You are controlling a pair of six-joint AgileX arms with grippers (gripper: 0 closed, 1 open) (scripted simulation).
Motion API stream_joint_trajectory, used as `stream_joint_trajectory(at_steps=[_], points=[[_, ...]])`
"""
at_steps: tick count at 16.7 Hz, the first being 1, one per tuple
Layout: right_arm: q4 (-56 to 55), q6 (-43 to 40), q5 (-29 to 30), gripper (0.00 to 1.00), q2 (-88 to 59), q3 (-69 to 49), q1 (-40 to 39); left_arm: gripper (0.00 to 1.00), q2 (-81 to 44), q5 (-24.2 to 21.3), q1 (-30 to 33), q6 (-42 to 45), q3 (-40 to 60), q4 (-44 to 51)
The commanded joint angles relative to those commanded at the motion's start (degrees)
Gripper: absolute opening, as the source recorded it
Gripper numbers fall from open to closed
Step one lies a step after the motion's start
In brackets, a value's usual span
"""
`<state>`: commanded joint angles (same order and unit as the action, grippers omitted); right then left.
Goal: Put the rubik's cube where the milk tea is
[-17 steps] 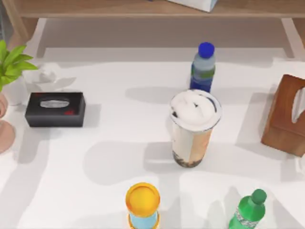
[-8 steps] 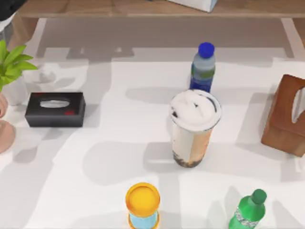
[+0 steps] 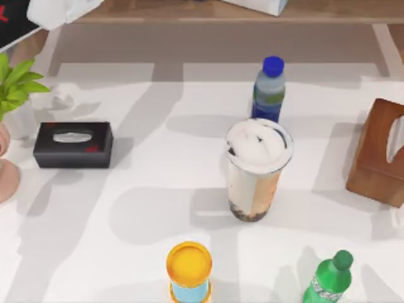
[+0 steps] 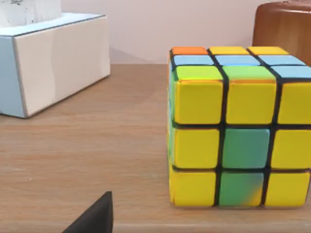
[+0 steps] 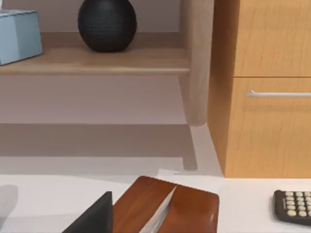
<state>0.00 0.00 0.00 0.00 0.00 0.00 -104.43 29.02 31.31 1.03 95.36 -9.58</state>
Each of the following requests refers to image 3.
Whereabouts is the milk tea cup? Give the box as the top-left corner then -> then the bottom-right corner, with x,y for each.
224,118 -> 295,223

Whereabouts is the blue capped water bottle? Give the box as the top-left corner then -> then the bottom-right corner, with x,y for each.
251,56 -> 287,124

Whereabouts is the yellow lidded blue can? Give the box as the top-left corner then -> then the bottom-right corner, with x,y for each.
166,241 -> 213,303

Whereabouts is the black tissue box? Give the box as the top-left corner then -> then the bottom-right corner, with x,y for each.
33,121 -> 114,169

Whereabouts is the crumpled white tissue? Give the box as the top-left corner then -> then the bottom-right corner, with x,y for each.
47,83 -> 78,111

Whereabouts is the white box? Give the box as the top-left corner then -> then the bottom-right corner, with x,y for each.
220,0 -> 290,17

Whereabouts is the wooden tissue box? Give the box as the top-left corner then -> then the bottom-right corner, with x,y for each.
345,98 -> 404,208

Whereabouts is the green bottle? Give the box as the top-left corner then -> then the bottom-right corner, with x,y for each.
302,249 -> 354,303

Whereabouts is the green potted plant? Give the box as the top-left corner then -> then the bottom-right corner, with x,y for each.
0,52 -> 51,203

